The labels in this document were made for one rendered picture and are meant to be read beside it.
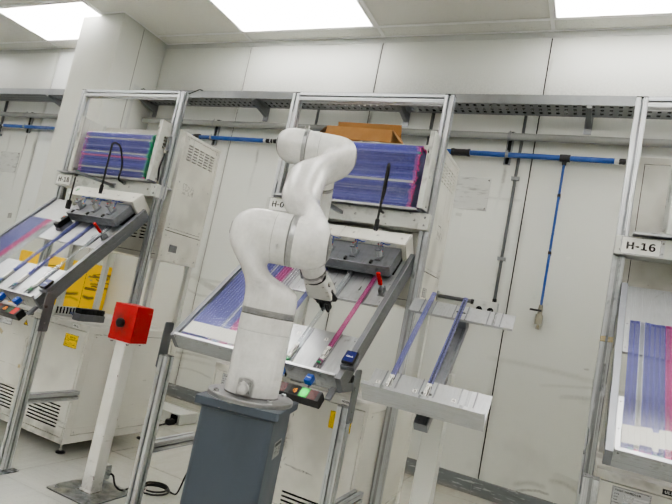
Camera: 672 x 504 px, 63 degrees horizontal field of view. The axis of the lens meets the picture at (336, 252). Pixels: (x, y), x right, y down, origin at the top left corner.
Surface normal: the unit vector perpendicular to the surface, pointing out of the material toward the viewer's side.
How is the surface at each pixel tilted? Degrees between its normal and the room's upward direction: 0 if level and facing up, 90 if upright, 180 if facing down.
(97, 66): 90
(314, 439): 90
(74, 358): 90
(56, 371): 90
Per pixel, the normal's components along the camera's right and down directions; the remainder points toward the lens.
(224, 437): -0.15, -0.13
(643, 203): -0.40, -0.18
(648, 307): -0.15, -0.82
